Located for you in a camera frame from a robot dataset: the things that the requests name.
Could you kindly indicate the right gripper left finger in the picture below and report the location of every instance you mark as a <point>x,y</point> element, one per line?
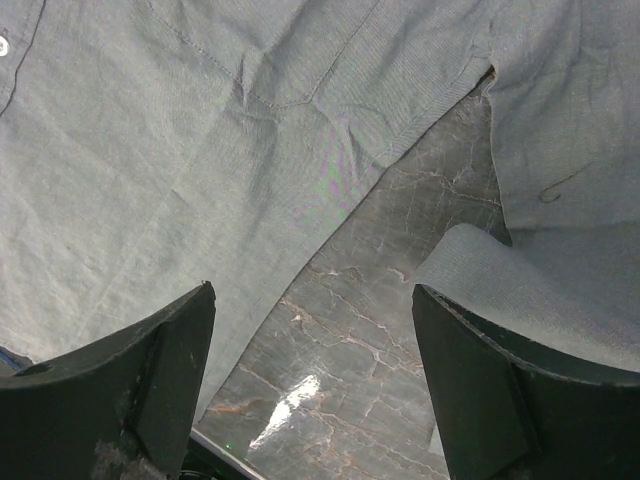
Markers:
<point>121,407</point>

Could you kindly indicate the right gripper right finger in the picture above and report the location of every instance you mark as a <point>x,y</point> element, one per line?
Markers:
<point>507,407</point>

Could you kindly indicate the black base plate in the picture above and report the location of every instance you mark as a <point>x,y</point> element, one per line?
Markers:
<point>206,460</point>

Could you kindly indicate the grey button shirt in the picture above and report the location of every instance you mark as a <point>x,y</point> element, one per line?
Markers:
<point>150,145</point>

